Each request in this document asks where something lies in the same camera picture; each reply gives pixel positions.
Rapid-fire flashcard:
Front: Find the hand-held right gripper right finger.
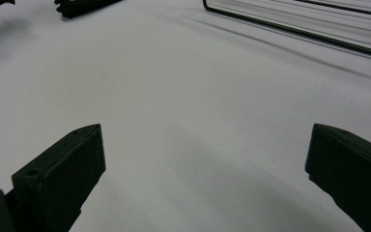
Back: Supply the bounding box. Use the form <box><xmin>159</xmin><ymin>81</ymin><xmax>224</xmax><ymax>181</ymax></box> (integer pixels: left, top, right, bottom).
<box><xmin>304</xmin><ymin>123</ymin><xmax>371</xmax><ymax>232</ymax></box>

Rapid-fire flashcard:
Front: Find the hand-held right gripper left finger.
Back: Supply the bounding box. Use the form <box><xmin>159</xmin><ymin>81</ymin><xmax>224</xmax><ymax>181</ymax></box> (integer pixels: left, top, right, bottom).
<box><xmin>4</xmin><ymin>124</ymin><xmax>106</xmax><ymax>232</ymax></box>

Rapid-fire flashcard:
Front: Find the black wire rack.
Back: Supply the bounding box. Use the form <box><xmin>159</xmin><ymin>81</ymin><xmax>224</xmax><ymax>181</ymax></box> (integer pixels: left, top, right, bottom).
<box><xmin>202</xmin><ymin>0</ymin><xmax>371</xmax><ymax>61</ymax></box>

